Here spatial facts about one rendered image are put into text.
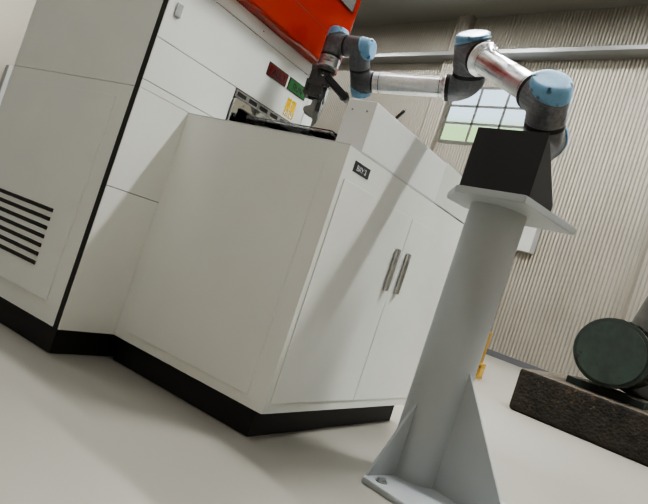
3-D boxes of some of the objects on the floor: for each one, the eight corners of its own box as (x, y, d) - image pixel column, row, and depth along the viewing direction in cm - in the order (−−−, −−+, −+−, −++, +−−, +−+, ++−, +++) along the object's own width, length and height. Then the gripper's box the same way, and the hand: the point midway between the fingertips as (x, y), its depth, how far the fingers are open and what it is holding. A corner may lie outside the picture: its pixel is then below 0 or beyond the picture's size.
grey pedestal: (562, 542, 160) (657, 248, 162) (480, 563, 130) (598, 199, 131) (413, 456, 197) (492, 216, 198) (322, 456, 166) (415, 172, 167)
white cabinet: (104, 359, 190) (187, 113, 191) (280, 367, 271) (337, 193, 272) (254, 447, 155) (355, 145, 157) (405, 426, 236) (470, 227, 237)
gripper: (314, 69, 225) (296, 123, 224) (312, 60, 215) (293, 117, 215) (336, 76, 224) (318, 130, 224) (335, 67, 215) (316, 124, 215)
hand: (314, 123), depth 219 cm, fingers closed
